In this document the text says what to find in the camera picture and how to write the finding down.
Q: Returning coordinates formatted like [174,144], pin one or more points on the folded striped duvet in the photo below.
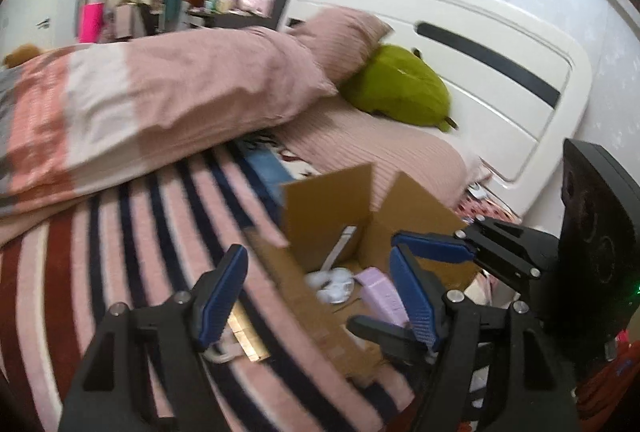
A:
[150,102]

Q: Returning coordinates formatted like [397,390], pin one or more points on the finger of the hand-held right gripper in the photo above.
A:
[385,334]
[435,246]

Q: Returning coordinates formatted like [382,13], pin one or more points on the brown teddy bear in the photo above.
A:
[22,54]

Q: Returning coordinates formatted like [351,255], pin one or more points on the pink ribbed pillow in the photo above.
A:
[340,37]

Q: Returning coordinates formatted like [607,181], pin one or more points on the gold rectangular box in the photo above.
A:
[248,337]

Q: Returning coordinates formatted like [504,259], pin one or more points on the white bed headboard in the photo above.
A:
[450,22]

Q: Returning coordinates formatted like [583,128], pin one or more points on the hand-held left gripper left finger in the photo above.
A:
[220,302]

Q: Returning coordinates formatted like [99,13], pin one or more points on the purple rectangular box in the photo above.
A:
[380,292]

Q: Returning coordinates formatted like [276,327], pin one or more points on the brown cardboard box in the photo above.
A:
[325,197]

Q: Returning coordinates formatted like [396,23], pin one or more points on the pink ribbed bed sheet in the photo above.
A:
[375,147]

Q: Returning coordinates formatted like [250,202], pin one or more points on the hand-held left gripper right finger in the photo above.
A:
[415,302]

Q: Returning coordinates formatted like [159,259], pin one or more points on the clear tape roll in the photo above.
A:
[220,355]

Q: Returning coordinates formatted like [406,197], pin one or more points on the striped printed blanket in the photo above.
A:
[150,222]

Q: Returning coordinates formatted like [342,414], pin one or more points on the green plush toy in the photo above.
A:
[400,87]

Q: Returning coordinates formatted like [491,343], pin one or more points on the white mug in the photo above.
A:
[223,4]

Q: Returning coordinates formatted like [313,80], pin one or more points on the black chair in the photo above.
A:
[152,18]

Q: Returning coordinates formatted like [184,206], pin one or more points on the person's orange clothing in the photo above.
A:
[615,377]

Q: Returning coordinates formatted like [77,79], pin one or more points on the white earbuds case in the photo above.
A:
[340,287]

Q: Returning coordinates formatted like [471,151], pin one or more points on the pink gift bag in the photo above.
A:
[91,23]

